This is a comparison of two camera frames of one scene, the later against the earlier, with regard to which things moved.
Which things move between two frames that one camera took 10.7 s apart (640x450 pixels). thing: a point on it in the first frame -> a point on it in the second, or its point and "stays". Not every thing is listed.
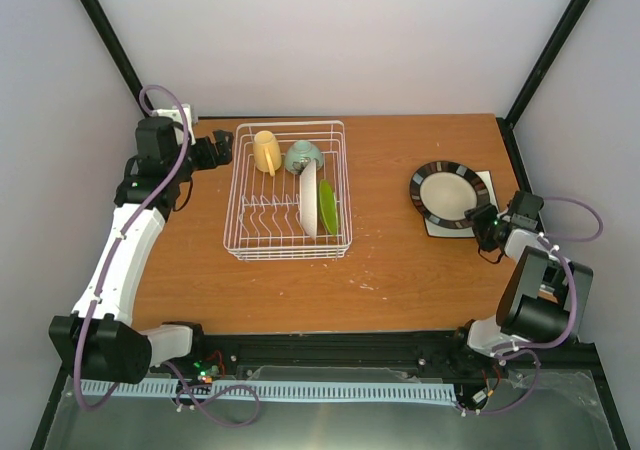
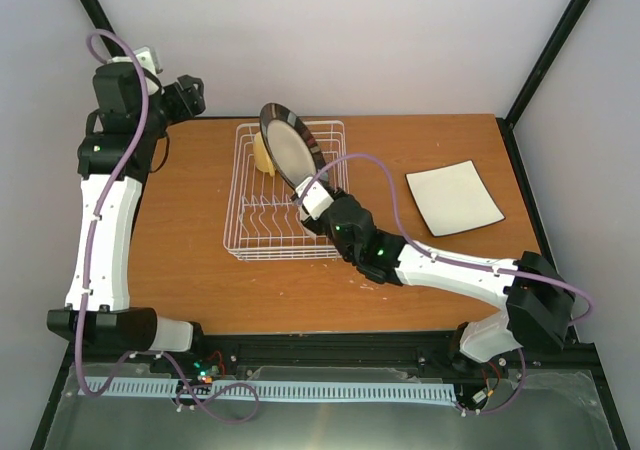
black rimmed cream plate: [443, 191] -> [292, 144]
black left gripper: [223, 150] -> [188, 103]
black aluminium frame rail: [573, 371] stays
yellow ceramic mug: [267, 152] stays
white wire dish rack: [289, 191] stays
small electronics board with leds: [206, 373] stays
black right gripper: [478, 216] -> [308, 224]
